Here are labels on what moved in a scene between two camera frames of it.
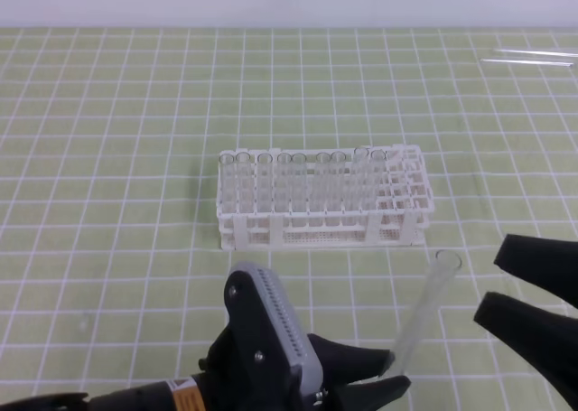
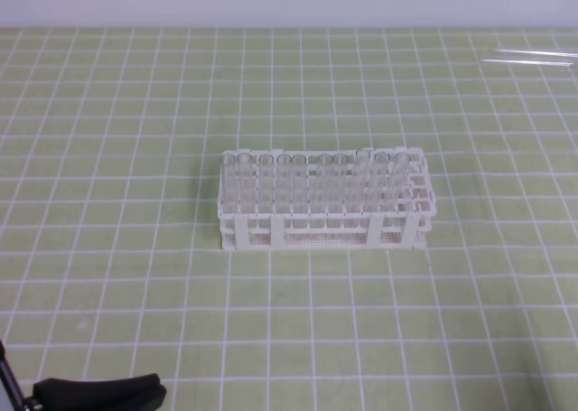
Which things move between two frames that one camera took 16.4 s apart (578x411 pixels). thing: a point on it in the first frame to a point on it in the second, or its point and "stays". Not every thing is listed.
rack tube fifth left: [299, 184] stays
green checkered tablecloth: [111, 270] stays
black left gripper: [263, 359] to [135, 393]
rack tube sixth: [321, 190] stays
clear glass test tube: [446, 266] to [401, 176]
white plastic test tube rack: [323, 198] stays
